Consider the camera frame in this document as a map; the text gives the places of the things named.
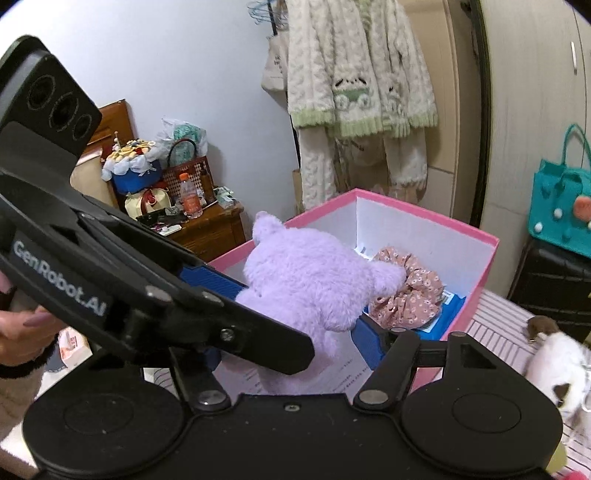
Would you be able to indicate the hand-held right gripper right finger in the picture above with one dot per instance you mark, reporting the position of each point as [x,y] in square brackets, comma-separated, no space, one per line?
[369,344]

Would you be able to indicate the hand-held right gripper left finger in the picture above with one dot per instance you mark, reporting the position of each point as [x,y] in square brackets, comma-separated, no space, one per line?
[194,383]

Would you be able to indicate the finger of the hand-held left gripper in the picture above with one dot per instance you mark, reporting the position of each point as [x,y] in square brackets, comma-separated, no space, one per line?
[212,279]
[258,337]

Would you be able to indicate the purple plush toy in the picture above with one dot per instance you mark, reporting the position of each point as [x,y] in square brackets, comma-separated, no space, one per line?
[300,286]

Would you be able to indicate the pink floral scrunchie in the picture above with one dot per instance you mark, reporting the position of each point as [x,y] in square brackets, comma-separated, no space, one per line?
[411,286]

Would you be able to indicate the pink cardboard box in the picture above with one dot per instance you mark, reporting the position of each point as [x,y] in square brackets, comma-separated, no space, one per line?
[482,272]

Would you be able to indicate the white plush toy brown patch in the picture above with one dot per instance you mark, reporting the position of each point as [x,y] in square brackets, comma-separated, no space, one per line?
[558,360]

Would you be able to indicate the green plush toy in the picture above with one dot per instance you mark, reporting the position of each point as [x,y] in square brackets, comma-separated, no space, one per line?
[557,457]

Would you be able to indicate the person's left forearm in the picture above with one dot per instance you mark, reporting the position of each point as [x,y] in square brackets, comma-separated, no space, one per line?
[18,401]

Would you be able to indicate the person's left hand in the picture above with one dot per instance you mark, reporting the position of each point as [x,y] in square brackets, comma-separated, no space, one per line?
[23,334]

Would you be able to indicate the printed paper sheet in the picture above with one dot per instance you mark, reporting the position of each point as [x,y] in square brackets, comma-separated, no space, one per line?
[341,374]

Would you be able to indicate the wooden nightstand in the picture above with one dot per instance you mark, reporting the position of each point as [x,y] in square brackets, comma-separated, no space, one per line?
[212,235]

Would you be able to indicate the orange drink bottle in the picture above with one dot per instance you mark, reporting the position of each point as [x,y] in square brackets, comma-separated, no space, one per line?
[190,198]

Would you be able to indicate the small green printed packet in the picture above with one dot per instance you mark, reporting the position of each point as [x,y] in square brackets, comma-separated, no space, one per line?
[226,196]

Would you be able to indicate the blue wrapped flower bouquet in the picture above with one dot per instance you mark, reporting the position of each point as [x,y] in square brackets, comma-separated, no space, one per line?
[134,177]

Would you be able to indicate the cream gift pouch red ribbon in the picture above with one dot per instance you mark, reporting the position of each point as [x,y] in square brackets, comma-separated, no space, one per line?
[154,201]

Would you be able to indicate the woven basket bag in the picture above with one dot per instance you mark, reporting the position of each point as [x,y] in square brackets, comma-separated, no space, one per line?
[198,173]

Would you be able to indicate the wooden headboard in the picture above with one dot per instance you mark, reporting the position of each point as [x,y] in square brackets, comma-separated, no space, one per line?
[113,120]

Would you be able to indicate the pink printed packet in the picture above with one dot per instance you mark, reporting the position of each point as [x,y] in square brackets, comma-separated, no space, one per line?
[74,346]

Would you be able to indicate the striped tablecloth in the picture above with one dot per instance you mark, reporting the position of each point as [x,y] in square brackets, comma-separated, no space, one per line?
[498,332]

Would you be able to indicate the crumpled plastic bag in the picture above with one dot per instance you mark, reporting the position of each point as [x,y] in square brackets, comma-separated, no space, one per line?
[184,134]

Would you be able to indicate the cream fluffy pants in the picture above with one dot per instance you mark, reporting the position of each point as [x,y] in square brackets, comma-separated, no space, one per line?
[318,170]

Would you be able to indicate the black suitcase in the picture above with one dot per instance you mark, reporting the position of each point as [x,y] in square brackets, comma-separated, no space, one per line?
[549,286]

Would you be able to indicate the canvas tote bag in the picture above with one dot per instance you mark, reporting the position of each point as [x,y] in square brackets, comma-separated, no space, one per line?
[274,74]

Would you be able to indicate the teal felt handbag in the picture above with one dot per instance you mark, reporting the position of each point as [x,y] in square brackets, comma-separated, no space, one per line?
[554,207]

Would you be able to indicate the cream knitted cardigan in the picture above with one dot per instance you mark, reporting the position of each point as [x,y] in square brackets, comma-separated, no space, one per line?
[323,69]

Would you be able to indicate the beige wardrobe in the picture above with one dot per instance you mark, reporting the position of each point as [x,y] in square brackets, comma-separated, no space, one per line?
[521,92]

